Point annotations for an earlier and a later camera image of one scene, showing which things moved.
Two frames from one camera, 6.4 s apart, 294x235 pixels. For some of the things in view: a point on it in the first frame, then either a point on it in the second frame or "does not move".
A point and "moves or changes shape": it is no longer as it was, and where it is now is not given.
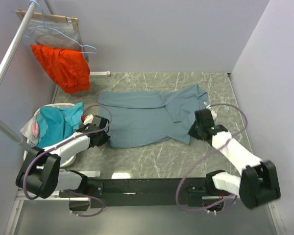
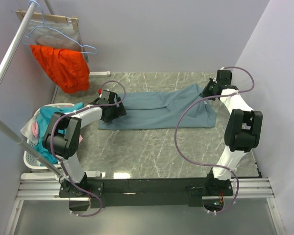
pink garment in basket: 35,128 does not move
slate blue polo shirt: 138,119 moves or changes shape
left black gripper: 104,139 to 119,111
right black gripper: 191,131 to 205,93
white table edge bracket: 98,73 does not move
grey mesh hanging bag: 55,35 does not move
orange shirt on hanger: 69,68 does not move
